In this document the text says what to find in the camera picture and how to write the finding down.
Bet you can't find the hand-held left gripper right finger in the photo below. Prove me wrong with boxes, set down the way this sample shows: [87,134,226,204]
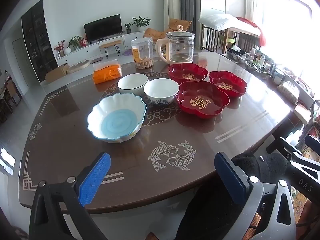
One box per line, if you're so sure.
[214,152,297,240]

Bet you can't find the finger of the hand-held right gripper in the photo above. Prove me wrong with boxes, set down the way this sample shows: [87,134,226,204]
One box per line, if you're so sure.
[301,134,320,155]
[266,137,304,162]

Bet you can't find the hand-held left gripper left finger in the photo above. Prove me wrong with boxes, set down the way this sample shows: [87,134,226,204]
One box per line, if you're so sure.
[29,152,111,240]

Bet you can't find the scalloped blue and white bowl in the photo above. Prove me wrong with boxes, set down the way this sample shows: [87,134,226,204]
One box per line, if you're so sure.
[87,93,147,143]

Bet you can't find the red flower-shaped plate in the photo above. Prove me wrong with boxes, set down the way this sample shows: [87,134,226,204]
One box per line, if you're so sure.
[176,81,224,119]
[209,71,247,98]
[168,63,209,84]

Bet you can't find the person's black knit clothing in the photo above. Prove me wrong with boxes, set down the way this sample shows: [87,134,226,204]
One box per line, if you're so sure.
[175,152,292,240]

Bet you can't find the cluster of bottles and jars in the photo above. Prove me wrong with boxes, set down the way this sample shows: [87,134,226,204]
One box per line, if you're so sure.
[246,47,287,85]

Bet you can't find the tray of dark items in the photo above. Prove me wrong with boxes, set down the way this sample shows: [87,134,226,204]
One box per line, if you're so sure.
[226,46,253,63]

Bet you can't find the white bowl with black rim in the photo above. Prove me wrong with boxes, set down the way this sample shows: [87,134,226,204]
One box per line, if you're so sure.
[117,73,149,97]

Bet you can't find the orange tissue pack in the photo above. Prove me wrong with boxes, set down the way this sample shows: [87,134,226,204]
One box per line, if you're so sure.
[92,59,123,84]

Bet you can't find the white bowl with blue flowers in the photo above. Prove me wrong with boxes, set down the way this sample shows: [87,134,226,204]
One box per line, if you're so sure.
[143,78,180,106]

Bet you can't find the cardboard box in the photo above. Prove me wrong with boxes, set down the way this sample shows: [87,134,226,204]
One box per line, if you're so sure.
[45,63,70,83]

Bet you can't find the round beige floor cushion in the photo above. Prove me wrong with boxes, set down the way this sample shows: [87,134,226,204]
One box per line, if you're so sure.
[67,60,90,74]

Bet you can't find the wooden chair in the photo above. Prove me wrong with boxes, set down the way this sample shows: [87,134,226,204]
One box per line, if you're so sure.
[0,76,23,115]

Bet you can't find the white television cabinet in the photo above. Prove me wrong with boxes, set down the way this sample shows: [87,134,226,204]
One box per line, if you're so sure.
[55,31,150,67]

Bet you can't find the red cloth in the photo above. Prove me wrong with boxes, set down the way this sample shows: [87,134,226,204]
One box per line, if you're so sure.
[236,17,265,47]

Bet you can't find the dark wooden railing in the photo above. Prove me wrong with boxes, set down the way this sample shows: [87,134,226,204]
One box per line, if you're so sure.
[201,22,260,53]

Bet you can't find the clear plastic jar of peanuts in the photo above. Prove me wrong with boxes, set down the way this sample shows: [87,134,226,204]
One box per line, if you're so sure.
[131,37,154,69]

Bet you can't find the wooden stool with black legs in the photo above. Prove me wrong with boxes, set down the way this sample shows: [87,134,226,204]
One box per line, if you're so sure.
[99,40,122,55]

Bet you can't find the red flowers in vase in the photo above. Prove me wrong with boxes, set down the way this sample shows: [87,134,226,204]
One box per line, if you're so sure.
[54,39,65,57]

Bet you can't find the leafy green plant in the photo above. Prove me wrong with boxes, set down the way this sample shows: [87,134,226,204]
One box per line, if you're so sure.
[68,36,82,50]

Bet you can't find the white pillow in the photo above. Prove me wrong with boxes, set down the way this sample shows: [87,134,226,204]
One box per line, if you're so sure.
[198,14,238,32]

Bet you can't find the dark glass display cabinet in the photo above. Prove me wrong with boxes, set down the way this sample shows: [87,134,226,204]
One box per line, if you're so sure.
[21,0,58,82]

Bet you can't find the flat screen television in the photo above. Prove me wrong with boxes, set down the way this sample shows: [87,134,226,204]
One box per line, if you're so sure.
[84,14,123,43]

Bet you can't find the orange lounge chair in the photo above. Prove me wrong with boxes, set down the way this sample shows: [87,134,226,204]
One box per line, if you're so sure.
[143,19,192,40]

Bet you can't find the large green potted plant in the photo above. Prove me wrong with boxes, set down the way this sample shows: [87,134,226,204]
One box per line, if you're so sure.
[132,16,151,32]

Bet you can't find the grey curtain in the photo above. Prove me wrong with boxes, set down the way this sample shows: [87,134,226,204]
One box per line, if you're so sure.
[180,0,199,22]

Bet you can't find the standing air conditioner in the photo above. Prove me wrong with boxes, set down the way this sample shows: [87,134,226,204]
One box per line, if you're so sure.
[162,0,181,22]

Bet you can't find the glass kettle with cream handle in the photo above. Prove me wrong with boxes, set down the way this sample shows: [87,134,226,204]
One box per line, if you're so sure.
[155,25,195,65]

